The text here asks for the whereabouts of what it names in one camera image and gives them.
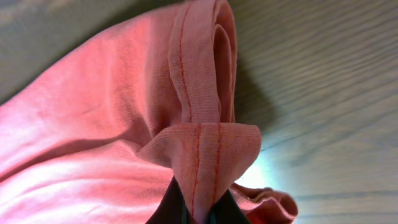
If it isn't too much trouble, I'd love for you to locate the orange red t-shirt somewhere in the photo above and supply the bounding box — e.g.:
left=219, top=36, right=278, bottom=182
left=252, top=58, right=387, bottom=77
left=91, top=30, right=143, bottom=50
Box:
left=1, top=1, right=298, bottom=223

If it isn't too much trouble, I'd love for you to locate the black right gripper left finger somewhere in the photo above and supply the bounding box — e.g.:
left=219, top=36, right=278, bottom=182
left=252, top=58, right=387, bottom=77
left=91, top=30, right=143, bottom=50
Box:
left=146, top=177, right=188, bottom=224

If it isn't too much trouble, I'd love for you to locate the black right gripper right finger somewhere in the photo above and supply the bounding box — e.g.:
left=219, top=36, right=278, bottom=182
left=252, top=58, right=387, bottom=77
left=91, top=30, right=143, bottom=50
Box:
left=208, top=190, right=251, bottom=224

